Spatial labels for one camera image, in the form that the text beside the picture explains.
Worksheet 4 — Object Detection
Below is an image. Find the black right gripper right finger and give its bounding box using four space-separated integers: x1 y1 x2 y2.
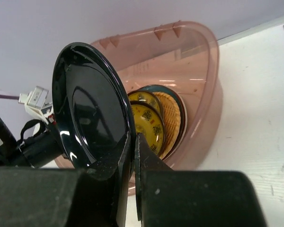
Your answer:
134 133 267 227

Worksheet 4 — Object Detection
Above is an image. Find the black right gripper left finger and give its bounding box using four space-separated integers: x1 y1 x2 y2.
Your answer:
0 133 132 227

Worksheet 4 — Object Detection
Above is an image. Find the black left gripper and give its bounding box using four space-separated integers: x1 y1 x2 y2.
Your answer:
0 118 64 168

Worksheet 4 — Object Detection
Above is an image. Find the black plate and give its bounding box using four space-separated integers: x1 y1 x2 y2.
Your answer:
52 42 136 180

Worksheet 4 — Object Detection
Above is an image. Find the yellow patterned plate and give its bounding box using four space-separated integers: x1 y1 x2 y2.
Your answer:
130 101 166 157
128 90 164 118

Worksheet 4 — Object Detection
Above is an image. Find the woven bamboo tray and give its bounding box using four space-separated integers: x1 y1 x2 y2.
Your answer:
154 92 181 159

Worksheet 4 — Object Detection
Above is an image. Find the blue-grey glazed plate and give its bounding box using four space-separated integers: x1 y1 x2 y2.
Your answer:
139 85 187 151

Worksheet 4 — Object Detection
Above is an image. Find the pink translucent plastic bin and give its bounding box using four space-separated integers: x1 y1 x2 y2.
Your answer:
54 20 223 197

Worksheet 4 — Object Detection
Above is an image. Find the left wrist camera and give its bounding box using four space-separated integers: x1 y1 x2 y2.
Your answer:
18 86 53 124

